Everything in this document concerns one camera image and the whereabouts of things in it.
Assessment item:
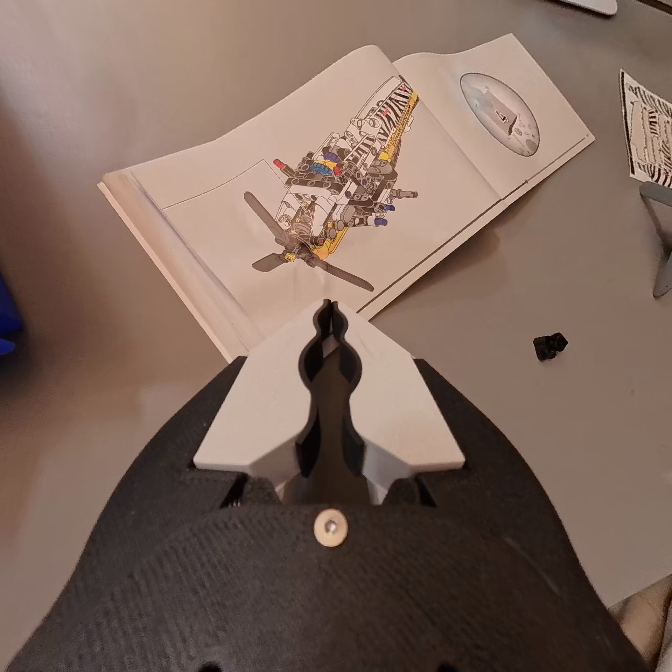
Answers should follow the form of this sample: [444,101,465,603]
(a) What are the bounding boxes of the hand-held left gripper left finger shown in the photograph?
[193,298,333,504]

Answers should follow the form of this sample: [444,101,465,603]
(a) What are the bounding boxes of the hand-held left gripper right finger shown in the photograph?
[331,300,466,506]

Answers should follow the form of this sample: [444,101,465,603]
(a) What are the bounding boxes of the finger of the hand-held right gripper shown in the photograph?
[638,183,672,299]

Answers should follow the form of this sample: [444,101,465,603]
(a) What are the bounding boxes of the small black lego piece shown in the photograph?
[532,332,569,363]

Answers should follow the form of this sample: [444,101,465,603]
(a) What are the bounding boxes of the open lego instruction booklet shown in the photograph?
[97,33,596,363]

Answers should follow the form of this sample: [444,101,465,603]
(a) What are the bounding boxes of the zebra striped sticker sheet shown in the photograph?
[618,69,672,189]

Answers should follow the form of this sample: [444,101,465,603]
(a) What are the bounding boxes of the white object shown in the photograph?
[543,0,619,18]

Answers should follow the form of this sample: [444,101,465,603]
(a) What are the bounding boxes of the blue object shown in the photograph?
[0,257,26,359]

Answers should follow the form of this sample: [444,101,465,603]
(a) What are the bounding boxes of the person's beige pants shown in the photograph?
[608,575,672,672]

